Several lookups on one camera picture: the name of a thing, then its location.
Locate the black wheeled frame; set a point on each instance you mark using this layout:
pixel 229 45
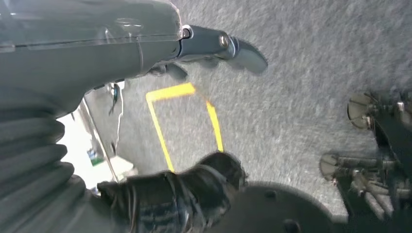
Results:
pixel 386 154

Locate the dark round base plate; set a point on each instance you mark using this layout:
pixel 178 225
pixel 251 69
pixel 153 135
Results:
pixel 276 209

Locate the yellow floor tape square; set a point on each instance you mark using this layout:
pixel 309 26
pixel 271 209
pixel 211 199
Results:
pixel 154 122

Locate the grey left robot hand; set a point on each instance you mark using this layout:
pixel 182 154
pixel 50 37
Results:
pixel 80 41

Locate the black tape wrapped module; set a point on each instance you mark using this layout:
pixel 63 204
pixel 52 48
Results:
pixel 180 196

